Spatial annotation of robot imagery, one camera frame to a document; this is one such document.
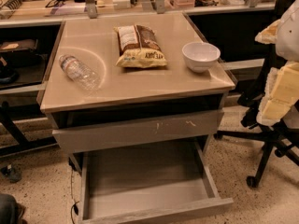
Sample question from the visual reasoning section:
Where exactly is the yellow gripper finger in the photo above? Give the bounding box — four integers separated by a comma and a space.
261, 63, 299, 119
255, 20, 280, 44

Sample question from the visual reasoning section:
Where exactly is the brown chip bag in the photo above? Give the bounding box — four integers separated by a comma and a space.
114, 24, 167, 69

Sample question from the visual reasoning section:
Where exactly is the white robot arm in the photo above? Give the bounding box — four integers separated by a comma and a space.
255, 0, 299, 126

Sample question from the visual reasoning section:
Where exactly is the upper drawer front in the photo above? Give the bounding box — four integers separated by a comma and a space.
53, 109, 223, 154

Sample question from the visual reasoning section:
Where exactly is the grey drawer cabinet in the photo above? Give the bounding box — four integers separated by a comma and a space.
36, 12, 238, 224

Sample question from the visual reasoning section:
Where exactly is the open middle drawer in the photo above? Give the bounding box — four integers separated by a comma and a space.
78, 139, 233, 224

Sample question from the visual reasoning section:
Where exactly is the black office chair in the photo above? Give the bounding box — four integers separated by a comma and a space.
214, 0, 299, 189

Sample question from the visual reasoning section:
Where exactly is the white bowl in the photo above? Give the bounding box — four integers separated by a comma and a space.
182, 42, 221, 73

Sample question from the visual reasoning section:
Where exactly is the clear plastic water bottle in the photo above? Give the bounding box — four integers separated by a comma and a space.
59, 54, 101, 91

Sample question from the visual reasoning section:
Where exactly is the metal coil stand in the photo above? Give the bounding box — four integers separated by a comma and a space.
0, 0, 22, 20

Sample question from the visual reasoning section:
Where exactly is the black cable on floor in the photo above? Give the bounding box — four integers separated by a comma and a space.
68, 168, 80, 224

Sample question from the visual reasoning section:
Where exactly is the black desk leg frame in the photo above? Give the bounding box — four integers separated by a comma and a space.
0, 101, 56, 157

